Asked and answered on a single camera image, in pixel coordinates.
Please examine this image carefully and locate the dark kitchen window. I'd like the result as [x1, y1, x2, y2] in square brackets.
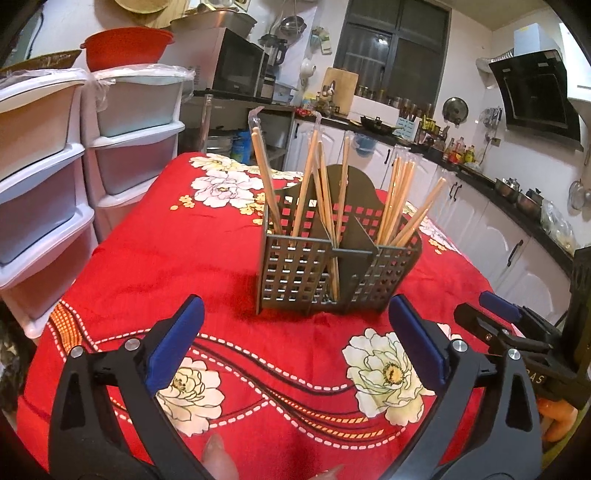
[334, 0, 451, 106]

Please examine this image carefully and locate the operator hand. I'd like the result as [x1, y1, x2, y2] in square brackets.
[200, 434, 345, 480]

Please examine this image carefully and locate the steel pot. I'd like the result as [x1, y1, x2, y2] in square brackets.
[494, 178, 520, 204]

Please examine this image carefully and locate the left white drawer tower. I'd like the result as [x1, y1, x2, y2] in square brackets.
[1, 69, 97, 341]

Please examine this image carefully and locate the white drawer tower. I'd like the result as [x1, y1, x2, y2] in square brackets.
[1, 69, 97, 341]
[81, 64, 194, 241]

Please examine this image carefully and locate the red floral tablecloth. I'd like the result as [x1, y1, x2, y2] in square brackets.
[15, 151, 509, 480]

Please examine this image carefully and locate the grey perforated utensil caddy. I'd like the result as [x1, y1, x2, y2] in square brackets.
[256, 166, 422, 313]

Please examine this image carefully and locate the hanging pot lid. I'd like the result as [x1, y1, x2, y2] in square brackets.
[442, 97, 470, 126]

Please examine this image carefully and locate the black range hood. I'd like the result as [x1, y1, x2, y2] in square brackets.
[490, 49, 583, 151]

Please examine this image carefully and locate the black wok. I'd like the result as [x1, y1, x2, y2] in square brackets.
[361, 116, 397, 135]

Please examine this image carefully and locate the right white drawer tower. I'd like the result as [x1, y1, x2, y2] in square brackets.
[81, 64, 194, 241]

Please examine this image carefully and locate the wooden cutting board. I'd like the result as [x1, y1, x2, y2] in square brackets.
[322, 67, 359, 117]

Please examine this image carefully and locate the red plastic basin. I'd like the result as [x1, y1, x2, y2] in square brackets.
[80, 27, 174, 72]

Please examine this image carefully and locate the black microwave oven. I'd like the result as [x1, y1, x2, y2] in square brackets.
[160, 28, 264, 97]

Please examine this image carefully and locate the round bamboo tray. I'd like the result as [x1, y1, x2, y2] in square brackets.
[115, 0, 171, 15]

